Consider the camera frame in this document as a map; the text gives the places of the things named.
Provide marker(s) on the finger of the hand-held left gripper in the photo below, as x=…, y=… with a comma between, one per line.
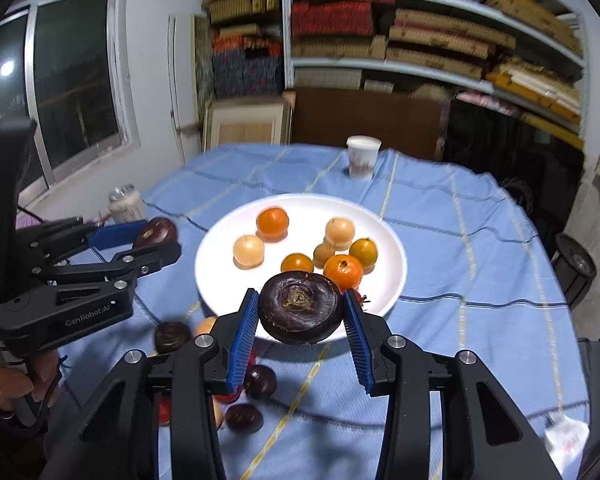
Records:
x=115, y=234
x=130, y=260

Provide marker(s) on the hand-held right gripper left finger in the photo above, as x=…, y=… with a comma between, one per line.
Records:
x=242, y=345

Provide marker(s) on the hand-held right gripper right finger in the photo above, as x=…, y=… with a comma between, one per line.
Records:
x=360, y=345

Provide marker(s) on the dark purple water chestnut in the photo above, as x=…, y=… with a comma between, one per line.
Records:
x=300, y=307
x=155, y=230
x=172, y=336

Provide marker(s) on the dark red cherry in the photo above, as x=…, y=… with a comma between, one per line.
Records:
x=260, y=380
x=243, y=417

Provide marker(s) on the small pale round fruit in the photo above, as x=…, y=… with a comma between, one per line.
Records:
x=218, y=412
x=339, y=230

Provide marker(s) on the orange mandarin with stem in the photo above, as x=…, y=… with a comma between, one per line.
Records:
x=343, y=270

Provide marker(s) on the white round plate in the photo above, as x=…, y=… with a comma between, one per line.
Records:
x=385, y=270

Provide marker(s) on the small yellow-green citrus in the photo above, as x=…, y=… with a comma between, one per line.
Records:
x=363, y=252

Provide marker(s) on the large cream round fruit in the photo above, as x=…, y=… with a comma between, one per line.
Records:
x=248, y=251

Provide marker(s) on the small brown round fruit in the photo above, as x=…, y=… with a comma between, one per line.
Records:
x=322, y=256

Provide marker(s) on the small yellow-orange citrus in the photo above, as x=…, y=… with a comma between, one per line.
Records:
x=297, y=262

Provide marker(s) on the large orange mandarin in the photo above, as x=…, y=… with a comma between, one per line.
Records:
x=272, y=222

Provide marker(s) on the person's left hand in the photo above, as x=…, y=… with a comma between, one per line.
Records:
x=5, y=385

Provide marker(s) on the white beverage can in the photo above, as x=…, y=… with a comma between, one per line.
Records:
x=125, y=205

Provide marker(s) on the pink garment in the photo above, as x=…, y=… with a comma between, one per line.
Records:
x=27, y=221

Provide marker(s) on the blue striped tablecloth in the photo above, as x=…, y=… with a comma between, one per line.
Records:
x=455, y=260

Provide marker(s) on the white framed sliding window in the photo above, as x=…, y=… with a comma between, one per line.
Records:
x=75, y=85

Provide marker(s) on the white leaning board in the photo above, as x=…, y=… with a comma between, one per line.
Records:
x=182, y=85

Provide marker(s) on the wooden framed panel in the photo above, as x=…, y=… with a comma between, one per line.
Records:
x=245, y=125

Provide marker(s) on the white paper cup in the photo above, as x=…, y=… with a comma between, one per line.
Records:
x=363, y=155

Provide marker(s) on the green marbled panel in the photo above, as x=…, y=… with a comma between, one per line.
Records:
x=204, y=65

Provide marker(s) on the stack of blue patterned boxes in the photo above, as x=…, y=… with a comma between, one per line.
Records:
x=250, y=72

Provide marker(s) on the brown board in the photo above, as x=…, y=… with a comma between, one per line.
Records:
x=370, y=120

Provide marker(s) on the crumpled white tissue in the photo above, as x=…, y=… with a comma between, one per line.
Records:
x=567, y=435

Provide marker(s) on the black round stool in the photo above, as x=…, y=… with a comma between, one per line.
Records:
x=575, y=265

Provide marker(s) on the white metal shelving unit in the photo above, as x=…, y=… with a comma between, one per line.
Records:
x=286, y=60

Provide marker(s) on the large red patterned box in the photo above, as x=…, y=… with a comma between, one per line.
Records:
x=330, y=17

